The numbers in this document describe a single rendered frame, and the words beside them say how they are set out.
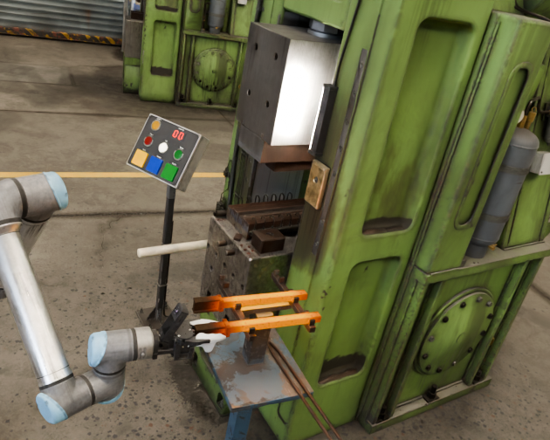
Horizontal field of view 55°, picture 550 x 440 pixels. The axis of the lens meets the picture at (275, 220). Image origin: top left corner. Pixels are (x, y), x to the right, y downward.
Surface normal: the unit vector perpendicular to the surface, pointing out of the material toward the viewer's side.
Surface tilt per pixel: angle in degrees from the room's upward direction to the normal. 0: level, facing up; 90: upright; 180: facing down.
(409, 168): 89
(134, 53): 90
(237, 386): 0
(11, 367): 0
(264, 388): 0
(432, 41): 89
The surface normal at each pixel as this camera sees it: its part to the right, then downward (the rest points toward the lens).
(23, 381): 0.18, -0.87
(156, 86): 0.28, 0.48
